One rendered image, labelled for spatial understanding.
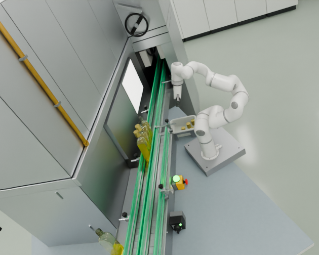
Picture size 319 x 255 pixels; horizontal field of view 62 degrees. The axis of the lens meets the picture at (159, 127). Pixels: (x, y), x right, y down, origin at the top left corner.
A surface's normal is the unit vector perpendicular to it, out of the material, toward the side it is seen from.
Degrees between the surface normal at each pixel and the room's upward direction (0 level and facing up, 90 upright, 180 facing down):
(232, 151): 2
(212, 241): 0
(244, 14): 90
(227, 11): 90
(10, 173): 90
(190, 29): 90
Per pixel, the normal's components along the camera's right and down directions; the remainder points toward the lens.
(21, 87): 0.94, -0.20
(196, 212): -0.33, -0.72
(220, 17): -0.08, 0.66
